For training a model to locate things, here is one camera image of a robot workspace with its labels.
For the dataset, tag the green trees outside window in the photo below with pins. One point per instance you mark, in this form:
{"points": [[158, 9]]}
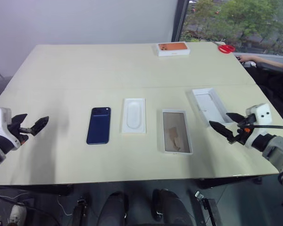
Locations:
{"points": [[245, 18]]}

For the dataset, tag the white box lid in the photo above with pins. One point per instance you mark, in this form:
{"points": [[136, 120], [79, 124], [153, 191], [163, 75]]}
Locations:
{"points": [[210, 106]]}

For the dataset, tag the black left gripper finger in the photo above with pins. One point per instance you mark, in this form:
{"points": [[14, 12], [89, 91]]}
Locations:
{"points": [[39, 124], [20, 117]]}

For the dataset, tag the dark rounded shape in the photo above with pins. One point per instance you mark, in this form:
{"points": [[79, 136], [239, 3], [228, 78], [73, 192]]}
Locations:
{"points": [[169, 207], [114, 209]]}

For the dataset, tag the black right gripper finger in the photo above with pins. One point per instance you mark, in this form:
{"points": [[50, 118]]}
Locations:
{"points": [[222, 129], [234, 116]]}

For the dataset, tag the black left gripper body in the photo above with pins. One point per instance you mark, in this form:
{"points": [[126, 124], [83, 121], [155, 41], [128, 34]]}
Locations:
{"points": [[14, 131]]}

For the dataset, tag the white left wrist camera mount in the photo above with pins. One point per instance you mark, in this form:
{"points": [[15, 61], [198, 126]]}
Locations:
{"points": [[0, 122]]}

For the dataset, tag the white shoe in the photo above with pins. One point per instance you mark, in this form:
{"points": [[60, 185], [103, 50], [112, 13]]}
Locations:
{"points": [[17, 215]]}

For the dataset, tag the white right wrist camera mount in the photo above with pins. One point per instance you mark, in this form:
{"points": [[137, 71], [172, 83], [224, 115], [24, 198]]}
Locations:
{"points": [[261, 114]]}

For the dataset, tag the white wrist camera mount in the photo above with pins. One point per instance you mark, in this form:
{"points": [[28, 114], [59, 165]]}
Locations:
{"points": [[0, 122], [261, 114]]}

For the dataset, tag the dark window frame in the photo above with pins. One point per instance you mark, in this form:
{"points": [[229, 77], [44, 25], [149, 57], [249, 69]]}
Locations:
{"points": [[179, 21]]}

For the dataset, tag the black metal bracket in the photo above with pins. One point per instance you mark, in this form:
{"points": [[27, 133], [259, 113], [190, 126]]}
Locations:
{"points": [[80, 212], [205, 207]]}

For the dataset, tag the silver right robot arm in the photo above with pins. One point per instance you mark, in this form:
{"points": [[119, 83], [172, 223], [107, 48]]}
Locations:
{"points": [[279, 153]]}

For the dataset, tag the small white crumpled object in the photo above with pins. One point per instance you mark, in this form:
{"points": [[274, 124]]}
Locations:
{"points": [[252, 64]]}

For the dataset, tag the person's bare forearm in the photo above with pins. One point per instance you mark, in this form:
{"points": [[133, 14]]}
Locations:
{"points": [[264, 60]]}

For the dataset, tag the orange printed phone box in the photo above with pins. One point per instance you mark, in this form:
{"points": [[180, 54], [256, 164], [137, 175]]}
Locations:
{"points": [[172, 48]]}

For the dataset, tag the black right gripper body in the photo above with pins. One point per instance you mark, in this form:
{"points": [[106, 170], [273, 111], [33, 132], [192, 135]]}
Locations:
{"points": [[245, 131]]}

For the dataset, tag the black armrest pad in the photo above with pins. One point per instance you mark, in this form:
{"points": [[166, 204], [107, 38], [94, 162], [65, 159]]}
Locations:
{"points": [[268, 68]]}

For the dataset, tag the white moulded insert tray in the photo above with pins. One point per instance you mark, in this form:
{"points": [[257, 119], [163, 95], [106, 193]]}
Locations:
{"points": [[134, 116]]}

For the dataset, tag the dark blue smartphone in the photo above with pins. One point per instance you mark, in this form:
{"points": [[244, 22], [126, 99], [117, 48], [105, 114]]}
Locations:
{"points": [[98, 126]]}

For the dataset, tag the black table frame bar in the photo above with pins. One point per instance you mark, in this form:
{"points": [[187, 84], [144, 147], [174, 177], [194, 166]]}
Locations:
{"points": [[37, 189], [226, 182]]}

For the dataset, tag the person's black clothing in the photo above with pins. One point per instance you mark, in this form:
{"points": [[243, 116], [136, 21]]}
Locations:
{"points": [[273, 94]]}

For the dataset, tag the person's bare hand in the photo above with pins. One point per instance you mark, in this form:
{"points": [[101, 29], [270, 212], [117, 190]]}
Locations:
{"points": [[241, 58]]}

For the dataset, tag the white box bottom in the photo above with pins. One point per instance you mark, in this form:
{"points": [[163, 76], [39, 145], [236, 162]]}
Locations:
{"points": [[176, 131]]}

